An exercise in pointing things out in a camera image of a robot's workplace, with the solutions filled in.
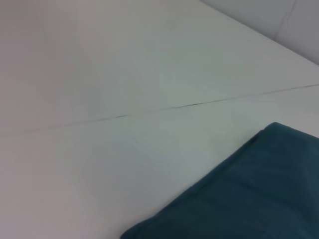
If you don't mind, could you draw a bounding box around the teal blue shirt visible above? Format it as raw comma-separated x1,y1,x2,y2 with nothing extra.
120,121,319,239

